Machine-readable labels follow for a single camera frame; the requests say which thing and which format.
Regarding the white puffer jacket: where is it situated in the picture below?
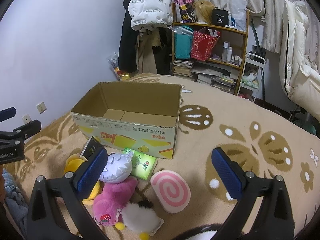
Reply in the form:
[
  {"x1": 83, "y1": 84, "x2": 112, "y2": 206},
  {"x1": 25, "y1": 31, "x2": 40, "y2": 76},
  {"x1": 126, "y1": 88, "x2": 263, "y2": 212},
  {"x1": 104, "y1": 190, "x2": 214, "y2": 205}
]
[{"x1": 128, "y1": 0, "x2": 173, "y2": 32}]

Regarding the green white packet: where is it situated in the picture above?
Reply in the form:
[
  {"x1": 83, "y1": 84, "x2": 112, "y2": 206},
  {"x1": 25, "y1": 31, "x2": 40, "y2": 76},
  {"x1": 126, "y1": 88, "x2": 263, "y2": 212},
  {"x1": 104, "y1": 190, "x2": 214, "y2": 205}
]
[{"x1": 241, "y1": 71, "x2": 259, "y2": 89}]

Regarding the blue fuzzy cloth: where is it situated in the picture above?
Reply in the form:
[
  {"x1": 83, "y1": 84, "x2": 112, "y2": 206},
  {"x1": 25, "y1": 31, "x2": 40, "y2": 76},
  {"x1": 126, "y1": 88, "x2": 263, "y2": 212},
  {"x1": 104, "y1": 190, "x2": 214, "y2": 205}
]
[{"x1": 0, "y1": 170, "x2": 29, "y2": 230}]

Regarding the black pink patterned bag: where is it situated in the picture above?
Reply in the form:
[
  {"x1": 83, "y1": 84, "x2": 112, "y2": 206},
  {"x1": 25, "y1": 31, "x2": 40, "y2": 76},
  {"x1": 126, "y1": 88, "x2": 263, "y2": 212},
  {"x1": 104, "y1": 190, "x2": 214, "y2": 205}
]
[{"x1": 174, "y1": 0, "x2": 195, "y2": 23}]

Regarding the black coat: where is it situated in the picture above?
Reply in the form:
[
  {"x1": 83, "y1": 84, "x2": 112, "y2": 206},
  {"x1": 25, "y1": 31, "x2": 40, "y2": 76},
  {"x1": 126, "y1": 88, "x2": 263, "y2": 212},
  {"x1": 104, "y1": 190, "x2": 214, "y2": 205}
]
[{"x1": 118, "y1": 0, "x2": 139, "y2": 73}]

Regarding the yellow plush toy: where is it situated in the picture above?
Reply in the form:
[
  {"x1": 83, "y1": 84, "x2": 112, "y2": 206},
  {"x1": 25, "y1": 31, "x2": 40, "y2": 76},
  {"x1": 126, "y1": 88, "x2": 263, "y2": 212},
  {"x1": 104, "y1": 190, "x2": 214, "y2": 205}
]
[{"x1": 64, "y1": 154, "x2": 101, "y2": 202}]

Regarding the blonde wig head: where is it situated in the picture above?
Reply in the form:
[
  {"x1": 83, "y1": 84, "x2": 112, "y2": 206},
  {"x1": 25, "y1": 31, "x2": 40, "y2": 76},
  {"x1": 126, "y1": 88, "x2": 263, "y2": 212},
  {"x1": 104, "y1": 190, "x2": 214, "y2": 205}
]
[{"x1": 192, "y1": 0, "x2": 217, "y2": 25}]

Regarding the wooden shelf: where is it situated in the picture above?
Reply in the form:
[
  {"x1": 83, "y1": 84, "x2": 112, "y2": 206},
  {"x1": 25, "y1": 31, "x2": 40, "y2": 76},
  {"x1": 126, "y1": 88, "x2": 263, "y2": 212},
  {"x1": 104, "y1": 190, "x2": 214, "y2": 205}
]
[{"x1": 171, "y1": 4, "x2": 250, "y2": 95}]

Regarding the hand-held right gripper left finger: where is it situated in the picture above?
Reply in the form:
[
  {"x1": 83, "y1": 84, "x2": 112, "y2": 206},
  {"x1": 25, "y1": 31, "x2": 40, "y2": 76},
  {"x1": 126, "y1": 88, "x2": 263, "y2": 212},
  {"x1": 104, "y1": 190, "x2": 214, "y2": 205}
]
[{"x1": 26, "y1": 147, "x2": 110, "y2": 240}]

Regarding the printed cardboard box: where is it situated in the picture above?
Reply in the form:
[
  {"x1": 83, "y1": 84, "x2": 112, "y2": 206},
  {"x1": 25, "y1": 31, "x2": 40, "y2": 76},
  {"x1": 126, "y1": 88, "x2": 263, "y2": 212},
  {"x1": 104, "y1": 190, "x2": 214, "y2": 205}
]
[{"x1": 71, "y1": 81, "x2": 182, "y2": 160}]

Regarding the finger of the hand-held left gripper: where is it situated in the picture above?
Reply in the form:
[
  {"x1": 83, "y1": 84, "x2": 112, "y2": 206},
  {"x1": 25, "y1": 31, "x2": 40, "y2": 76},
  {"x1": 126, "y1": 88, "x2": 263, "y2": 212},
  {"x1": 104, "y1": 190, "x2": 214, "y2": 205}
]
[
  {"x1": 0, "y1": 119, "x2": 42, "y2": 147},
  {"x1": 0, "y1": 107, "x2": 17, "y2": 123}
]

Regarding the grey white spiky plush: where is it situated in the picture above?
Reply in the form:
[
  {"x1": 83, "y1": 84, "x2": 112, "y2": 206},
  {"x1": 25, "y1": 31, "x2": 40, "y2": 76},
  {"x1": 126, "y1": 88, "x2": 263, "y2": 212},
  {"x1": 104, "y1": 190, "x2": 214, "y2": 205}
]
[{"x1": 99, "y1": 152, "x2": 135, "y2": 183}]

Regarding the pink swirl cushion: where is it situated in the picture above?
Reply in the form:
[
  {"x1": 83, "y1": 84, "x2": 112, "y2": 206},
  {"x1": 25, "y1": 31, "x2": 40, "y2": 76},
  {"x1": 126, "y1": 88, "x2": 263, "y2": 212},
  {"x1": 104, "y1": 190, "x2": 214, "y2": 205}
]
[{"x1": 150, "y1": 170, "x2": 191, "y2": 214}]

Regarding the pile of papers and magazines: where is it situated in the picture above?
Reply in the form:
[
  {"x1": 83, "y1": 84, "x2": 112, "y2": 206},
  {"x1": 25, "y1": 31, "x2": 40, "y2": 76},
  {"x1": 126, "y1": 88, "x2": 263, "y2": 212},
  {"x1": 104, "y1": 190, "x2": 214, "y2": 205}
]
[{"x1": 194, "y1": 66, "x2": 238, "y2": 92}]

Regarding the pink plush bear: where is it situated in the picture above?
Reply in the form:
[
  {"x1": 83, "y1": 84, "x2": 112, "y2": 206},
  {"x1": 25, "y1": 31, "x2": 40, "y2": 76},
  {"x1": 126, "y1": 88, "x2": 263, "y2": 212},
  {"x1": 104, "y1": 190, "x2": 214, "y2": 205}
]
[{"x1": 92, "y1": 176, "x2": 139, "y2": 228}]

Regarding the red gift bag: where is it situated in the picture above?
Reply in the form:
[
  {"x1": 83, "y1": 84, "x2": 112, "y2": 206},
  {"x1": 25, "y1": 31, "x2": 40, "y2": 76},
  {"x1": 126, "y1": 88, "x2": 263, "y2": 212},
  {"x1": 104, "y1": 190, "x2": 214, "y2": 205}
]
[{"x1": 190, "y1": 27, "x2": 221, "y2": 62}]

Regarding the white plastic bag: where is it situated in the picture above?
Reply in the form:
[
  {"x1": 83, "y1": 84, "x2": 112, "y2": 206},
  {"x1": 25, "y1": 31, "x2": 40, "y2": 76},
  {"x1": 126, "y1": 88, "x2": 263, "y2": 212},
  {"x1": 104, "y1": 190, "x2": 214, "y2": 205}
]
[{"x1": 230, "y1": 0, "x2": 247, "y2": 32}]

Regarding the white fluffy plush toy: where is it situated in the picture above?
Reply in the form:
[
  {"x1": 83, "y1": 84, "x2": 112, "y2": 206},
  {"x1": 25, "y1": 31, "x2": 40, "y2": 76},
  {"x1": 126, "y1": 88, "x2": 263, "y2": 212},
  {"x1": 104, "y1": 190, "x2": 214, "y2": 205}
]
[{"x1": 114, "y1": 200, "x2": 164, "y2": 239}]

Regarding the small black packet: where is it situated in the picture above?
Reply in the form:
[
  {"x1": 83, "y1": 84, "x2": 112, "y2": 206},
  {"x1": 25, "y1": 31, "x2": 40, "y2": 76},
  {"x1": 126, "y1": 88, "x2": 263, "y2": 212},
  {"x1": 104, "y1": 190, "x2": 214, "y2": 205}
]
[{"x1": 80, "y1": 136, "x2": 103, "y2": 160}]

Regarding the beige coat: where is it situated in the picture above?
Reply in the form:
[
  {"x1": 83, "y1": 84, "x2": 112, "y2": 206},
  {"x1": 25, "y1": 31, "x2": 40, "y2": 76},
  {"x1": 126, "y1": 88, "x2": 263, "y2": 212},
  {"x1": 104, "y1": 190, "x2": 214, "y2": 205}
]
[{"x1": 136, "y1": 29, "x2": 160, "y2": 75}]

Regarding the stack of books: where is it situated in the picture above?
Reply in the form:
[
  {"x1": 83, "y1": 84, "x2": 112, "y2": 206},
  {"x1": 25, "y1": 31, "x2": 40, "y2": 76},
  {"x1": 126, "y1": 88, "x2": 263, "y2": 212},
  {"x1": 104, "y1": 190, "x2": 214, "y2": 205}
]
[{"x1": 172, "y1": 59, "x2": 195, "y2": 78}]

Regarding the dark hanging garment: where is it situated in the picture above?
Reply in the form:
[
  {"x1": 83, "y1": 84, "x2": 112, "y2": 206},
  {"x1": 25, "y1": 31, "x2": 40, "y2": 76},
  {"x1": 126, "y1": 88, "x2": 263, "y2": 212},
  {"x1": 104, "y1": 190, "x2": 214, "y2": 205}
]
[{"x1": 157, "y1": 27, "x2": 174, "y2": 75}]

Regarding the green tissue pack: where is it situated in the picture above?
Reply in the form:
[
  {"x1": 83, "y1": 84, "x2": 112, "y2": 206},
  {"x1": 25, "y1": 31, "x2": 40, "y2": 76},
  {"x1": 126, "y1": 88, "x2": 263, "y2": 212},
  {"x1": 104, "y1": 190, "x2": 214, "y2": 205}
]
[{"x1": 123, "y1": 147, "x2": 158, "y2": 181}]

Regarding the cream folded quilt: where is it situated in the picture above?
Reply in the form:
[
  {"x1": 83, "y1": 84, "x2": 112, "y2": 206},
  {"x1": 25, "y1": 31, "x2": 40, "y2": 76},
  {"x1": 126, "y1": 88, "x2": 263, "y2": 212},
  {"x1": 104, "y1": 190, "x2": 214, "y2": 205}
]
[{"x1": 279, "y1": 0, "x2": 320, "y2": 122}]

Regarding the black box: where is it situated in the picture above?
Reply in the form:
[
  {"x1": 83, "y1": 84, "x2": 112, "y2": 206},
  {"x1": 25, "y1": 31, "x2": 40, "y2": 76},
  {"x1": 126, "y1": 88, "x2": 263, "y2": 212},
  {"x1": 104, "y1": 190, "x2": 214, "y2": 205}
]
[{"x1": 212, "y1": 8, "x2": 229, "y2": 26}]

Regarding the white trolley cart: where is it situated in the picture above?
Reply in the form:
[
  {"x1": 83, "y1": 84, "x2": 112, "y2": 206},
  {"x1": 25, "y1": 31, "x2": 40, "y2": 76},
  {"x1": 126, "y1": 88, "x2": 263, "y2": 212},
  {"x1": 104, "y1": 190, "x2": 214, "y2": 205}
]
[{"x1": 236, "y1": 52, "x2": 265, "y2": 103}]

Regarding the teal bag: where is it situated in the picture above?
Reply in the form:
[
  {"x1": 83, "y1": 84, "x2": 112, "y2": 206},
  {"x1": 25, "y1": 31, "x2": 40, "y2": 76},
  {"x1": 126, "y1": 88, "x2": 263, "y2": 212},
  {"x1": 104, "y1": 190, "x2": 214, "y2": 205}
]
[{"x1": 173, "y1": 25, "x2": 194, "y2": 60}]

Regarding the green round object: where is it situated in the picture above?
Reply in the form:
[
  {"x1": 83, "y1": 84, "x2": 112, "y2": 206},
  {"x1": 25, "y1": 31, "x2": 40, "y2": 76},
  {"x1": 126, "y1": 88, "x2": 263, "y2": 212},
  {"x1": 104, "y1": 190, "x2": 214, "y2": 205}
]
[{"x1": 291, "y1": 110, "x2": 317, "y2": 135}]

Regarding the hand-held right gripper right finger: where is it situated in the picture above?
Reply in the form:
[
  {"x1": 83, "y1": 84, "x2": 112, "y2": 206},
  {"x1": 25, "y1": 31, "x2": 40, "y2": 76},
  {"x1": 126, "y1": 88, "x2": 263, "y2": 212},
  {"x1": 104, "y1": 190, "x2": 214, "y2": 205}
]
[{"x1": 211, "y1": 147, "x2": 295, "y2": 240}]

